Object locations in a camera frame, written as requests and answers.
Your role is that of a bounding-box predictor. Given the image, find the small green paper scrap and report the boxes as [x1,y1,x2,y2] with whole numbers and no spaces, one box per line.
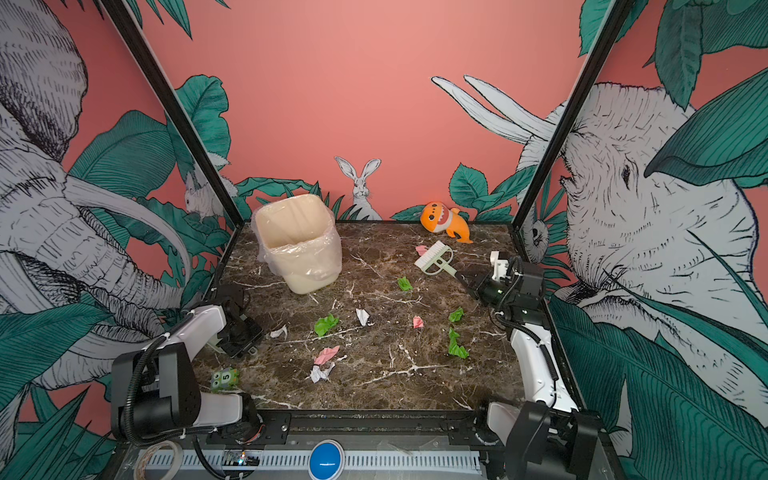
[397,277,413,292]
[449,307,465,323]

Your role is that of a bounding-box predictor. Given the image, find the green hand brush white bristles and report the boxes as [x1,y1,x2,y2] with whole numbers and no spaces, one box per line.
[414,241,457,277]

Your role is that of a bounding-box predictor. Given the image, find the long green paper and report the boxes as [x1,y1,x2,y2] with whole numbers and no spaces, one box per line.
[448,328,469,359]

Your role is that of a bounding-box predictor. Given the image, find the beige bin with plastic liner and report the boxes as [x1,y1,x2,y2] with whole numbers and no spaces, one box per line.
[251,194,342,295]

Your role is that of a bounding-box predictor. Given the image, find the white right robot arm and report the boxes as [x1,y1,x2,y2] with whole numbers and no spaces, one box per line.
[454,252,618,479]

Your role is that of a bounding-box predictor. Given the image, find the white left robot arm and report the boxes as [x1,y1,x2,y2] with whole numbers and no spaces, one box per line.
[111,284,265,447]

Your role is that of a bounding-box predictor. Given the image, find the white paper scrap left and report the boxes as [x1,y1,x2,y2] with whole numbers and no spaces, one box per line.
[269,325,288,340]

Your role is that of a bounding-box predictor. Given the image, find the white paper scrap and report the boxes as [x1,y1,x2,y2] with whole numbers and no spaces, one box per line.
[355,309,370,326]
[269,325,288,340]

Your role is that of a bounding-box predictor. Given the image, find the green frog toy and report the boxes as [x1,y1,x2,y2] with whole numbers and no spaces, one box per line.
[210,368,240,392]

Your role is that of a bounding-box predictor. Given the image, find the green crumpled paper left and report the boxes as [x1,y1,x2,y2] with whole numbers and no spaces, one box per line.
[314,314,339,338]

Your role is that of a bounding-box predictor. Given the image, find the white crumpled paper front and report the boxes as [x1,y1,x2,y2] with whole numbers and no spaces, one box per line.
[310,362,335,383]

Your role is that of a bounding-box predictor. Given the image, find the pink paper scrap front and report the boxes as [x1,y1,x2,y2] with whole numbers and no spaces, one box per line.
[314,345,340,366]

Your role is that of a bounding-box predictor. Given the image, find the white paper scrap centre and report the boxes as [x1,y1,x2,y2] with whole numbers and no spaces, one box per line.
[355,309,370,326]

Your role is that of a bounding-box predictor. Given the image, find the clear tape roll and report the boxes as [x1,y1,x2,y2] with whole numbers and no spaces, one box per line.
[132,440,184,480]

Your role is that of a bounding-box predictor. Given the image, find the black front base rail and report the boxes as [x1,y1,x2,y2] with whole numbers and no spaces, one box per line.
[113,409,517,448]

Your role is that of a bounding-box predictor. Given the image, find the white slotted cable duct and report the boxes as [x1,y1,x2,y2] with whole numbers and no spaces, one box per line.
[133,448,483,476]

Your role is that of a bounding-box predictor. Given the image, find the black right corner frame post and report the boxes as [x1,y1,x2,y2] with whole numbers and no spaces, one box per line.
[511,0,634,233]

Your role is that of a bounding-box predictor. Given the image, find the black corner frame post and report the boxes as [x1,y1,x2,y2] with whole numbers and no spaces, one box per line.
[511,0,634,233]
[100,0,245,228]

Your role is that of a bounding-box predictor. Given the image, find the black left corner frame post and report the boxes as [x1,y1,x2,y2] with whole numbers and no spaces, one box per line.
[100,0,245,228]

